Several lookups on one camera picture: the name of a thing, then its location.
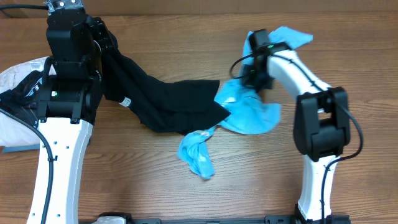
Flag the light blue shirt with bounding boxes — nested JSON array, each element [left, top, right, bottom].
[[177, 26, 313, 180]]

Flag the black shirt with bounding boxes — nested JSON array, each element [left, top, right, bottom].
[[102, 35, 230, 135]]

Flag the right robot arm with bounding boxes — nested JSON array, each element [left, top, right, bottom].
[[242, 29, 353, 223]]

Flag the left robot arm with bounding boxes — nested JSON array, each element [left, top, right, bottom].
[[27, 1, 112, 223]]

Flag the black patterned shorts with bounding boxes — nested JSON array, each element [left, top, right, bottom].
[[1, 70, 42, 128]]

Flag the blue denim garment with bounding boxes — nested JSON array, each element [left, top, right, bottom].
[[2, 144, 40, 153]]

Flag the beige folded garment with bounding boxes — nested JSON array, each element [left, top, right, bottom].
[[1, 57, 48, 147]]

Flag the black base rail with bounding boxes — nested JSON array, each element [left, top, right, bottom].
[[79, 213, 351, 224]]

